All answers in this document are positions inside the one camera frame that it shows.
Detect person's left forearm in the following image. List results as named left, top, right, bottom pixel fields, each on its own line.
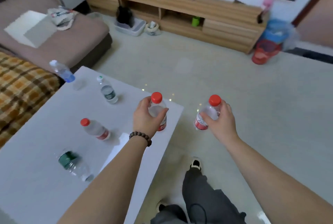
left=56, top=138, right=149, bottom=224

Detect person's right hand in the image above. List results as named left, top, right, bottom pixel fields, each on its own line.
left=199, top=100, right=239, bottom=145

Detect brown chaise sofa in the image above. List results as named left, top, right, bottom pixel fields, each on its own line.
left=0, top=0, right=113, bottom=75

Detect person's right shoe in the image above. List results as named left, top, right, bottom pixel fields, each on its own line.
left=190, top=156, right=202, bottom=171

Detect person's right forearm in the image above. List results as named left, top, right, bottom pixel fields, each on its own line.
left=221, top=134, right=333, bottom=224

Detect white coffee table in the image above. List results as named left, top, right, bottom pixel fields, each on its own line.
left=0, top=66, right=185, bottom=224

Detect red plastic basket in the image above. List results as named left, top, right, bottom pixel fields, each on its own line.
left=251, top=39, right=283, bottom=65

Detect clear plastic bag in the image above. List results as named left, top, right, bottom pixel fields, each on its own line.
left=270, top=20, right=300, bottom=51

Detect white plastic basket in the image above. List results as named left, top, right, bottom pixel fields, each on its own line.
left=114, top=17, right=147, bottom=37

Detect pink plastic cup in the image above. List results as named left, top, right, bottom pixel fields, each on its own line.
left=261, top=0, right=275, bottom=13

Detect green label bottle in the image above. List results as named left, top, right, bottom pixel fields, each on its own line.
left=96, top=75, right=119, bottom=105
left=58, top=151, right=95, bottom=183

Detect person's dark grey trousers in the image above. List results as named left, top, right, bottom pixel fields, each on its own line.
left=150, top=168, right=248, bottom=224

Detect wooden TV cabinet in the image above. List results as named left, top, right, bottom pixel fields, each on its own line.
left=80, top=0, right=270, bottom=55

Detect dark wooden bead bracelet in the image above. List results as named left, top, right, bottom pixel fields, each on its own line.
left=129, top=131, right=153, bottom=147

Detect white cardboard box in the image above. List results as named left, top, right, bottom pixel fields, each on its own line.
left=4, top=10, right=58, bottom=49

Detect person's left hand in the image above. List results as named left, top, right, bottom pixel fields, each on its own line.
left=133, top=96, right=169, bottom=139

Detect blue plastic basin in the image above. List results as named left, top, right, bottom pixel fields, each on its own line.
left=260, top=19, right=292, bottom=44

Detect cream cloth bag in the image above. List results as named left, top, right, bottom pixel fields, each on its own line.
left=144, top=21, right=162, bottom=36

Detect blue label bottle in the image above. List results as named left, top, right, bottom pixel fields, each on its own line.
left=49, top=59, right=85, bottom=91

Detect printed cloth tote bag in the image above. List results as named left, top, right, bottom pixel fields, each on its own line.
left=46, top=6, right=78, bottom=31

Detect brown door frame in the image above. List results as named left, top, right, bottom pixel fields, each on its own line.
left=291, top=0, right=333, bottom=27

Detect red cap bottle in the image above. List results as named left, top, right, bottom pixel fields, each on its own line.
left=194, top=94, right=222, bottom=131
left=147, top=92, right=168, bottom=132
left=80, top=118, right=111, bottom=141

